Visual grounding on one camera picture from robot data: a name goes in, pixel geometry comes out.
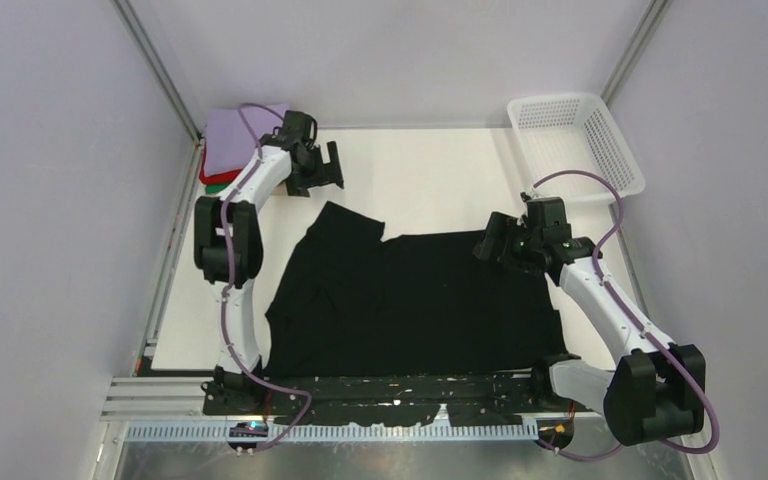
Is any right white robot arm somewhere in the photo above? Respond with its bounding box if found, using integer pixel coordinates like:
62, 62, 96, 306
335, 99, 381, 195
473, 197, 706, 446

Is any white plastic basket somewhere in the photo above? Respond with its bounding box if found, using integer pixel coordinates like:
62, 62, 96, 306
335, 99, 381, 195
507, 93, 646, 205

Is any white slotted cable duct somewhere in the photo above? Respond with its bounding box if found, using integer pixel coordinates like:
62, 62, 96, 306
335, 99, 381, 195
125, 419, 538, 443

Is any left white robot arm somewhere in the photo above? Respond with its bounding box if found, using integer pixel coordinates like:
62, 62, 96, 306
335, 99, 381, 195
193, 110, 344, 411

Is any black t shirt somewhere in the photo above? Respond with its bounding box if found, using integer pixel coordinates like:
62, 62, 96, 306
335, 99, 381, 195
265, 202, 566, 377

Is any folded red t shirt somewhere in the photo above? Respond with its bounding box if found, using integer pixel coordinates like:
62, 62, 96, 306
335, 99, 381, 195
199, 151, 241, 186

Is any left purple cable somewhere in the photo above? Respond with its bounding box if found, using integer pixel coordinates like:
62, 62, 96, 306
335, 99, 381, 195
218, 102, 316, 454

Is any folded green t shirt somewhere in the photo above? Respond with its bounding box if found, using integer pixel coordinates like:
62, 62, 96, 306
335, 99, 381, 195
205, 184, 228, 195

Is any folded beige t shirt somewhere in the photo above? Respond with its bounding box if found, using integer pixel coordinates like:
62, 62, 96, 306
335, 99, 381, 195
275, 181, 296, 197

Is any folded lavender t shirt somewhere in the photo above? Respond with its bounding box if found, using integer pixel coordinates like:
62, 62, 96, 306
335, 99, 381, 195
203, 107, 282, 177

